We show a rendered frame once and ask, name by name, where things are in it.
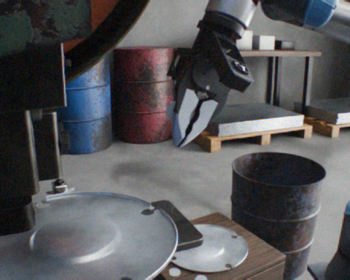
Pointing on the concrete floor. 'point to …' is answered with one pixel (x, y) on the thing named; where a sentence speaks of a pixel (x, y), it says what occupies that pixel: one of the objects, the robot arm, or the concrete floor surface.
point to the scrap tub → (278, 203)
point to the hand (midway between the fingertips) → (182, 140)
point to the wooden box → (260, 248)
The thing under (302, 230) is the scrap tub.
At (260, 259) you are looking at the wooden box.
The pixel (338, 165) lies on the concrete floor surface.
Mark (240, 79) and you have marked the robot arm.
